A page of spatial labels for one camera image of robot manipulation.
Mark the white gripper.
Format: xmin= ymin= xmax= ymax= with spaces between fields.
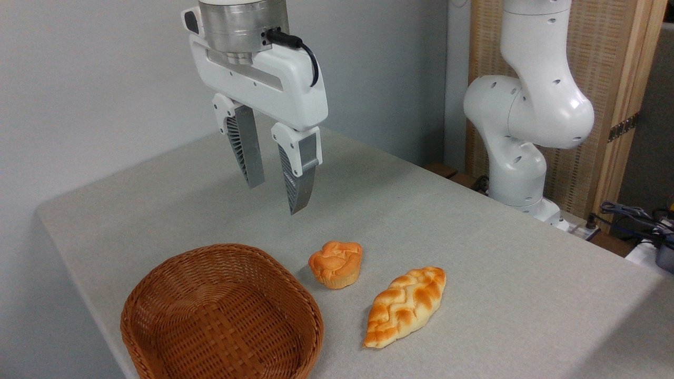
xmin=182 ymin=6 xmax=329 ymax=215

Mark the small round orange bread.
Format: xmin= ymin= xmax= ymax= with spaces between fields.
xmin=308 ymin=241 xmax=363 ymax=290

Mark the brown woven wicker basket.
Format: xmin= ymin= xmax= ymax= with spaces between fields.
xmin=120 ymin=243 xmax=325 ymax=379

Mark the long braided bread loaf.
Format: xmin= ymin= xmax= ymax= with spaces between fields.
xmin=363 ymin=266 xmax=447 ymax=350

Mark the wooden framed woven screen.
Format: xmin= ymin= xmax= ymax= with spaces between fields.
xmin=466 ymin=0 xmax=668 ymax=228

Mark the grey box device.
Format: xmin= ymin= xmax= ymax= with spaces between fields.
xmin=655 ymin=237 xmax=674 ymax=274

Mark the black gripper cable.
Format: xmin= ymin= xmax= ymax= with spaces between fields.
xmin=266 ymin=28 xmax=320 ymax=88

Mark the dark blue cable bundle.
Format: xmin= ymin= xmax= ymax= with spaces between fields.
xmin=599 ymin=200 xmax=674 ymax=238

